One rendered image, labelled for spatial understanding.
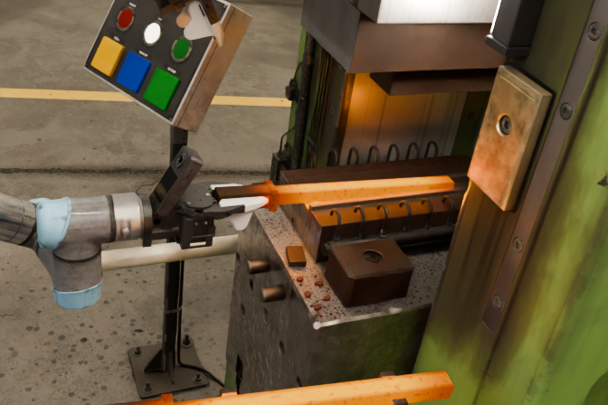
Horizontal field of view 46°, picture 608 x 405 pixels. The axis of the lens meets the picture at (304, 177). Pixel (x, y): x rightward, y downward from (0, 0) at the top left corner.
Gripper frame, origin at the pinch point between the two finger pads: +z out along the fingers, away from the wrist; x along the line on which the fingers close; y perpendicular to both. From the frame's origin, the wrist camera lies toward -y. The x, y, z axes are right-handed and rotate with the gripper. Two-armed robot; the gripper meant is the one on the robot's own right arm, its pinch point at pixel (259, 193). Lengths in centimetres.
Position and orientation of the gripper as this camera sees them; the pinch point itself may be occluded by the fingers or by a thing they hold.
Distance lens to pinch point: 121.7
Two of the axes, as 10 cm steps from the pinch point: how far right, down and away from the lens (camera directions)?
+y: -1.5, 8.5, 5.1
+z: 9.2, -0.7, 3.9
